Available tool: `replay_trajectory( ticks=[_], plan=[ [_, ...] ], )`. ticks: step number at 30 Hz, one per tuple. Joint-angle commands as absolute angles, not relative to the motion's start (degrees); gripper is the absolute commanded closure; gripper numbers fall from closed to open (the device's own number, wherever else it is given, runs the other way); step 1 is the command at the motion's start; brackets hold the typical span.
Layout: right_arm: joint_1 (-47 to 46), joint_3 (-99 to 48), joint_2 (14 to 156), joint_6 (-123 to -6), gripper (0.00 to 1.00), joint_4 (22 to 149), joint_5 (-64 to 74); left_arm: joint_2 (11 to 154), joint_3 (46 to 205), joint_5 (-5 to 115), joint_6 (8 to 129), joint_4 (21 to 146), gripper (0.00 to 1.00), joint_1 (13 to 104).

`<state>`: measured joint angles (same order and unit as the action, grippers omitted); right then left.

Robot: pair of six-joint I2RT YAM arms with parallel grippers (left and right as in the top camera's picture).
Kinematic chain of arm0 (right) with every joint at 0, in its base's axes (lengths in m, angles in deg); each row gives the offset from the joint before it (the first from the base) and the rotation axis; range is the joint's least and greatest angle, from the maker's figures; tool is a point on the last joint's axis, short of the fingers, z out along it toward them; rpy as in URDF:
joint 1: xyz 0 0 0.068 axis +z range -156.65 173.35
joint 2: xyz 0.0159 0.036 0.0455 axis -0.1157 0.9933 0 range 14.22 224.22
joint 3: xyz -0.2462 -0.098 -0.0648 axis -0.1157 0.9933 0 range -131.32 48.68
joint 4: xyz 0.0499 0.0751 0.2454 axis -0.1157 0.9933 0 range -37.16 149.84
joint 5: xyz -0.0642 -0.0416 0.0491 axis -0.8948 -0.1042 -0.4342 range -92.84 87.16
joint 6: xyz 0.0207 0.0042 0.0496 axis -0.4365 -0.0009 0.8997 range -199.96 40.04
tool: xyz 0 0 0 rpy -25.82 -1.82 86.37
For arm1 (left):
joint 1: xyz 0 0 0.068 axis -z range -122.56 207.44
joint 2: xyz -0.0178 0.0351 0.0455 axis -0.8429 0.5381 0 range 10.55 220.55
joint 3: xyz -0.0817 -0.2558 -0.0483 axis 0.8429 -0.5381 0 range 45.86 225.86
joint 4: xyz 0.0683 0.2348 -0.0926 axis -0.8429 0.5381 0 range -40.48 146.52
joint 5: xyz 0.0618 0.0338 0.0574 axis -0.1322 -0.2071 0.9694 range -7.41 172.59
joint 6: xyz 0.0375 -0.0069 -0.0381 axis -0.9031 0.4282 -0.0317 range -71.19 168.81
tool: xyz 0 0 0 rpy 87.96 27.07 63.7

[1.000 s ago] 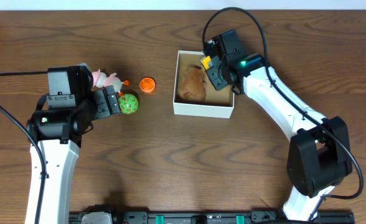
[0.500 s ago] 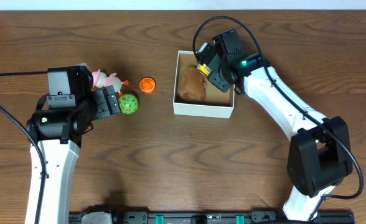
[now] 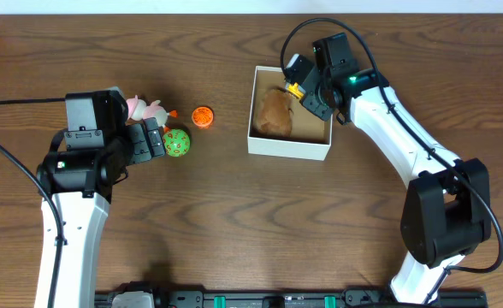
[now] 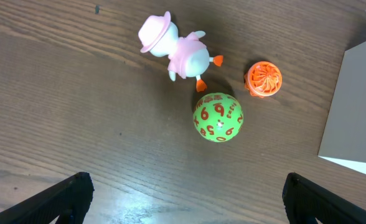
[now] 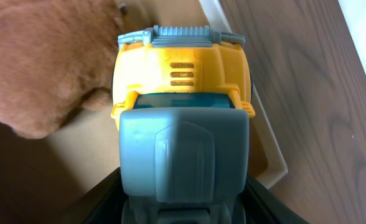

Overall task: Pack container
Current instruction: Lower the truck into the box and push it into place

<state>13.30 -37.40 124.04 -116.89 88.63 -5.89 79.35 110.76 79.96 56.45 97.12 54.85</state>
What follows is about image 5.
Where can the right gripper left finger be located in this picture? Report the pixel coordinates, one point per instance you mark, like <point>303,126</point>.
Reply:
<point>102,204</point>

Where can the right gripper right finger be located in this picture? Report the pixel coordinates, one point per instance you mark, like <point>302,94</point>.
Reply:
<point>262,207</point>

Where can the yellow grey toy truck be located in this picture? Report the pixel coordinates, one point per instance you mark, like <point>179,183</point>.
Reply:
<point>182,107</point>

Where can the brown plush toy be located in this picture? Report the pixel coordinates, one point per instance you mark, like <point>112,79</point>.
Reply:
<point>55,58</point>

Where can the white cardboard box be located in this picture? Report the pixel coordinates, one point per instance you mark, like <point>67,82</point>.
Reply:
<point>265,161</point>

